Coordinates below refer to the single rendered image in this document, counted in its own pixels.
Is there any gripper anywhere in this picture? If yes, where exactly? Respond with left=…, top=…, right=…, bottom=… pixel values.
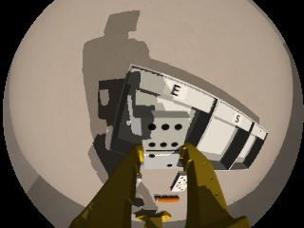
left=68, top=142, right=251, bottom=228

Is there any white domino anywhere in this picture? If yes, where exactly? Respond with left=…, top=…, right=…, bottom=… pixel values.
left=141, top=110, right=191, bottom=169
left=171, top=173, right=187, bottom=192

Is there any orange aa battery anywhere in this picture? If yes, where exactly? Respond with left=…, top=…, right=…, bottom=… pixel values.
left=155, top=197, right=180, bottom=202

